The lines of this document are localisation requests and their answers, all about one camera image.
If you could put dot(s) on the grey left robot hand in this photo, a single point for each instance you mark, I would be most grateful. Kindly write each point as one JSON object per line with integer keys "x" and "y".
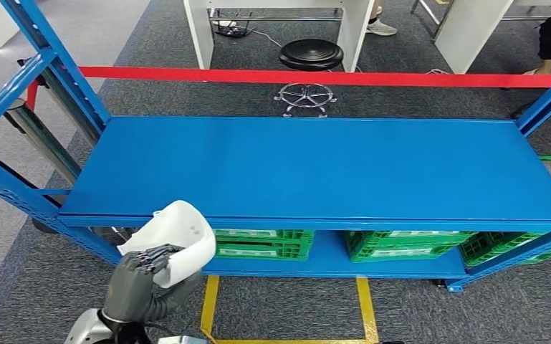
{"x": 128, "y": 294}

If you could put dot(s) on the white curved plastic part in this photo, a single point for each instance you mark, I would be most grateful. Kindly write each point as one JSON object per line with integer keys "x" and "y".
{"x": 185, "y": 232}

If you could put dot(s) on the blue metal shelf rack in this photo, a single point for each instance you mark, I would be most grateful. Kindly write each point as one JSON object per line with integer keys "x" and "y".
{"x": 303, "y": 166}

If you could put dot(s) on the white desk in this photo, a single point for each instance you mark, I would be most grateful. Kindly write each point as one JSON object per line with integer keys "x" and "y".
{"x": 470, "y": 33}
{"x": 201, "y": 33}

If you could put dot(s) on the red barrier belt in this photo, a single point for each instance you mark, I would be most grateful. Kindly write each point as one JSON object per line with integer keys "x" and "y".
{"x": 303, "y": 77}

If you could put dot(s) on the black power strip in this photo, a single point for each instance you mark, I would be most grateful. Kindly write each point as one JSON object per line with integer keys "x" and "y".
{"x": 232, "y": 31}

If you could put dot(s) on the black round stool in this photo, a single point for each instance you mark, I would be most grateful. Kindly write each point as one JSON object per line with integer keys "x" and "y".
{"x": 310, "y": 54}

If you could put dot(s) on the person's foot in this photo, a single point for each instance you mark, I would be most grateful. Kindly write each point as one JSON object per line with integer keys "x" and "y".
{"x": 382, "y": 27}

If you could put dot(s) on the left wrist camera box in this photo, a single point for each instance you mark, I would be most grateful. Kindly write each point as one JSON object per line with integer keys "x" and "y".
{"x": 180, "y": 340}

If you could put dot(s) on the chrome stanchion post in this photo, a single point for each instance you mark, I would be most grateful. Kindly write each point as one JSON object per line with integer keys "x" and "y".
{"x": 42, "y": 140}

